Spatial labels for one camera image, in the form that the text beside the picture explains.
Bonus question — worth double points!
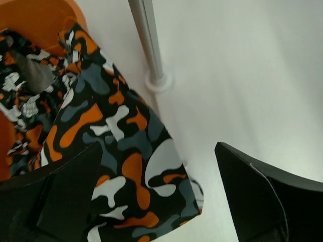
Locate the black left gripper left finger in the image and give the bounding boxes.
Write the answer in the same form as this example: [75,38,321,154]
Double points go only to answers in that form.
[1,142,102,241]

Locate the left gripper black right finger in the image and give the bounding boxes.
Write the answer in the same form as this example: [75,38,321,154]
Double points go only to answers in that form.
[214,142,322,241]

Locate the orange camouflage shorts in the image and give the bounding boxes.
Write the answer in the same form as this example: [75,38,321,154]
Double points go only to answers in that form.
[1,25,203,241]

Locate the silver clothes rack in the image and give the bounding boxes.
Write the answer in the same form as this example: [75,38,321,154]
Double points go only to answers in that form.
[128,0,173,93]

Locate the orange plastic basket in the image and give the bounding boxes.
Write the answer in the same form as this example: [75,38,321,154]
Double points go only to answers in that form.
[0,0,89,182]

